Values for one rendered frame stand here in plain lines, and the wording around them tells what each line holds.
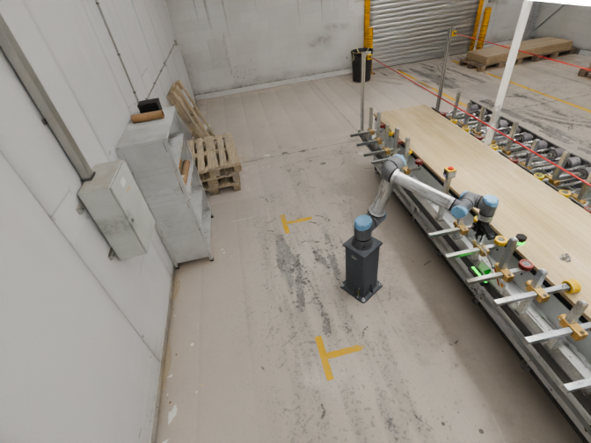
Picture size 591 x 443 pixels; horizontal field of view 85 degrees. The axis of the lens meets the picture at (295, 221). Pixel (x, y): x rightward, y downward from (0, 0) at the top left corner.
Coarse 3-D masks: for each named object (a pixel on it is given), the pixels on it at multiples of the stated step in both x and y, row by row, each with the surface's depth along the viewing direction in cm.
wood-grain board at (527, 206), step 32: (416, 128) 389; (448, 128) 380; (448, 160) 326; (480, 160) 319; (480, 192) 279; (512, 192) 274; (544, 192) 270; (512, 224) 245; (544, 224) 241; (576, 224) 238; (544, 256) 218; (576, 256) 215
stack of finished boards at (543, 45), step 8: (528, 40) 849; (536, 40) 840; (544, 40) 832; (552, 40) 824; (560, 40) 816; (568, 40) 809; (488, 48) 832; (496, 48) 824; (504, 48) 816; (520, 48) 801; (528, 48) 794; (536, 48) 794; (544, 48) 797; (552, 48) 802; (560, 48) 807; (568, 48) 813; (472, 56) 820; (480, 56) 796; (488, 56) 779; (496, 56) 782; (504, 56) 786; (520, 56) 795; (528, 56) 800
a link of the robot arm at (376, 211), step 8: (392, 160) 234; (400, 160) 236; (400, 168) 238; (384, 184) 252; (392, 184) 250; (376, 192) 265; (384, 192) 257; (376, 200) 267; (384, 200) 264; (368, 208) 280; (376, 208) 272; (384, 208) 274; (376, 216) 275; (384, 216) 285; (376, 224) 279
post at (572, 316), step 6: (582, 300) 164; (576, 306) 166; (582, 306) 163; (570, 312) 171; (576, 312) 167; (582, 312) 166; (570, 318) 171; (576, 318) 170; (552, 342) 186; (558, 342) 185
